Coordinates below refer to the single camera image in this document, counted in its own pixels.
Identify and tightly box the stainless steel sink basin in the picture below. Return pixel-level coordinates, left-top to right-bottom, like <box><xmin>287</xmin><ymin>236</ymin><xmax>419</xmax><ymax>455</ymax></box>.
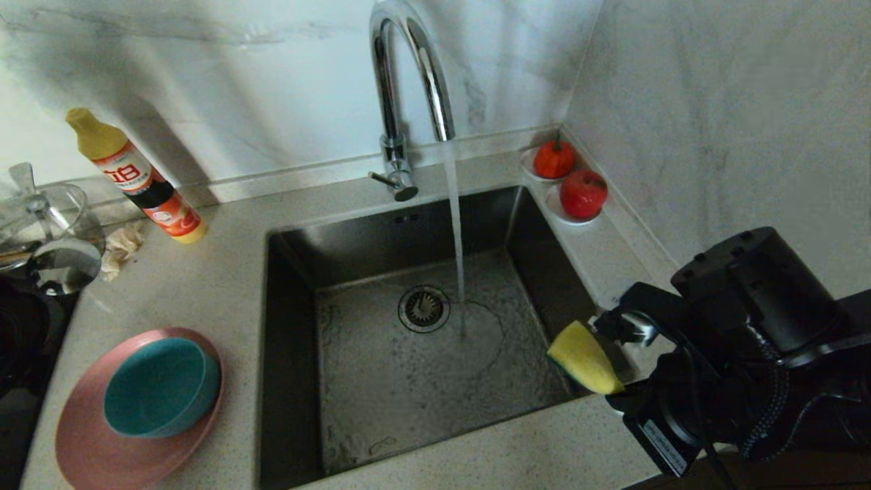
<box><xmin>257</xmin><ymin>185</ymin><xmax>617</xmax><ymax>490</ymax></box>

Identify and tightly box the chrome gooseneck faucet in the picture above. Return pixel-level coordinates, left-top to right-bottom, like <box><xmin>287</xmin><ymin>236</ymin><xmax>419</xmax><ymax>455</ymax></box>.
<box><xmin>369</xmin><ymin>0</ymin><xmax>455</xmax><ymax>202</ymax></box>

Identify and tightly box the clear running water stream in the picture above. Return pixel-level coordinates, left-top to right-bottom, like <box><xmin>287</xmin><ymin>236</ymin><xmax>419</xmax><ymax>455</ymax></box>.
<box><xmin>442</xmin><ymin>142</ymin><xmax>470</xmax><ymax>338</ymax></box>

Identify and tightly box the crumpled beige tissue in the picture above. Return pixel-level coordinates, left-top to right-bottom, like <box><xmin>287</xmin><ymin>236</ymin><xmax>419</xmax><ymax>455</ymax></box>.
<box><xmin>101</xmin><ymin>223</ymin><xmax>146</xmax><ymax>282</ymax></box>

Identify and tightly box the black stove top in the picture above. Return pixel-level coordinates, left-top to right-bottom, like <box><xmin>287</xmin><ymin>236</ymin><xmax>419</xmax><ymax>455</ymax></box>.
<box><xmin>0</xmin><ymin>286</ymin><xmax>79</xmax><ymax>490</ymax></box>

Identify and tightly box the yellow capped dish soap bottle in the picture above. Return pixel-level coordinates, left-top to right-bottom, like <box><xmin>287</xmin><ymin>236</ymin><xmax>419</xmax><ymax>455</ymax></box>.
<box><xmin>65</xmin><ymin>108</ymin><xmax>208</xmax><ymax>244</ymax></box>

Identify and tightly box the pink plate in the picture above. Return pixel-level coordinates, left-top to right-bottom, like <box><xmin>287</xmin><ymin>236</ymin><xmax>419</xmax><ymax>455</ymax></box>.
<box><xmin>54</xmin><ymin>327</ymin><xmax>224</xmax><ymax>490</ymax></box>

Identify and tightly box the teal bowl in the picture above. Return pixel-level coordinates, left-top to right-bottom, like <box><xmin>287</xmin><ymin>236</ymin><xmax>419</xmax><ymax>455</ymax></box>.
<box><xmin>103</xmin><ymin>337</ymin><xmax>221</xmax><ymax>438</ymax></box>

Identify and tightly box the metal spoon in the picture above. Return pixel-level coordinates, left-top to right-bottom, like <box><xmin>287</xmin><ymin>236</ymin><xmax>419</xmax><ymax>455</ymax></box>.
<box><xmin>8</xmin><ymin>162</ymin><xmax>104</xmax><ymax>295</ymax></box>

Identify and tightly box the red apple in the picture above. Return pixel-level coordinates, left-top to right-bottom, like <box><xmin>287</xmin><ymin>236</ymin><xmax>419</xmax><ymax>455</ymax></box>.
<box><xmin>559</xmin><ymin>169</ymin><xmax>608</xmax><ymax>220</ymax></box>

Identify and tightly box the round metal drain strainer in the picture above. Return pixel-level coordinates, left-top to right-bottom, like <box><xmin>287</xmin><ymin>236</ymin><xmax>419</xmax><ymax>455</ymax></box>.
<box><xmin>397</xmin><ymin>284</ymin><xmax>451</xmax><ymax>333</ymax></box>

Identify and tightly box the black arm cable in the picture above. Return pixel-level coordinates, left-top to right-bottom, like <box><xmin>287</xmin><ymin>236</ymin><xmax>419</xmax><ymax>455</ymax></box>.
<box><xmin>738</xmin><ymin>337</ymin><xmax>871</xmax><ymax>490</ymax></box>

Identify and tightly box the yellow green sponge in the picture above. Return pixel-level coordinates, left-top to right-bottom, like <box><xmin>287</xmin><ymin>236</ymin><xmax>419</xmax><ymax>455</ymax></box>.
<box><xmin>546</xmin><ymin>320</ymin><xmax>625</xmax><ymax>396</ymax></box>

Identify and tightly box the clear glass bowl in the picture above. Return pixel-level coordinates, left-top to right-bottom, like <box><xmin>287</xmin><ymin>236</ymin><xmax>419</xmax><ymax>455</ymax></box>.
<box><xmin>0</xmin><ymin>182</ymin><xmax>106</xmax><ymax>283</ymax></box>

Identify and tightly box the small white dish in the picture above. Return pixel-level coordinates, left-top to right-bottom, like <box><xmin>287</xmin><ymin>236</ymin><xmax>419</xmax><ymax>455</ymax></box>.
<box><xmin>521</xmin><ymin>147</ymin><xmax>578</xmax><ymax>183</ymax></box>
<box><xmin>545</xmin><ymin>184</ymin><xmax>604</xmax><ymax>227</ymax></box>

